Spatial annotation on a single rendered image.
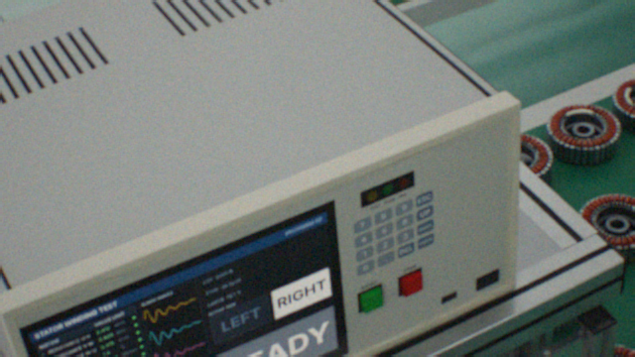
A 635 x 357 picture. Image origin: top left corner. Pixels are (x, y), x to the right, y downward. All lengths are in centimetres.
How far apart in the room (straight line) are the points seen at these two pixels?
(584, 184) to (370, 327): 82
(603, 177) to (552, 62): 159
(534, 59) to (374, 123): 244
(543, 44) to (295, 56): 244
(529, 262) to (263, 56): 31
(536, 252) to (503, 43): 234
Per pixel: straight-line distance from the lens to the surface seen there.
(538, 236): 120
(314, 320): 103
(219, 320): 98
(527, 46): 349
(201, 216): 93
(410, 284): 106
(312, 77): 106
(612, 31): 358
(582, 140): 186
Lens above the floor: 192
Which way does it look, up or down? 39 degrees down
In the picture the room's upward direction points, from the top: 6 degrees counter-clockwise
